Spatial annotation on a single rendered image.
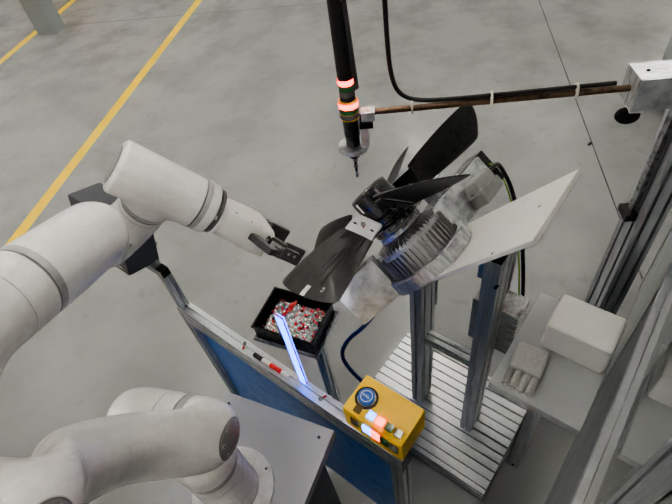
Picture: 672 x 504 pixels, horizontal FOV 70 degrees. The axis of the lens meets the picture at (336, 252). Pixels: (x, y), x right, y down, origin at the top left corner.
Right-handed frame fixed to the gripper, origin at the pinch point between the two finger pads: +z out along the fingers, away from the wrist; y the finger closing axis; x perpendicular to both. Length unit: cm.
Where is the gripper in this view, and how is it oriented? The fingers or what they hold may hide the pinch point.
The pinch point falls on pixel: (287, 245)
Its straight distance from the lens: 87.8
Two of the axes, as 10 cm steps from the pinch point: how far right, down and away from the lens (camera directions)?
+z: 7.4, 3.6, 5.6
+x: 5.4, -8.2, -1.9
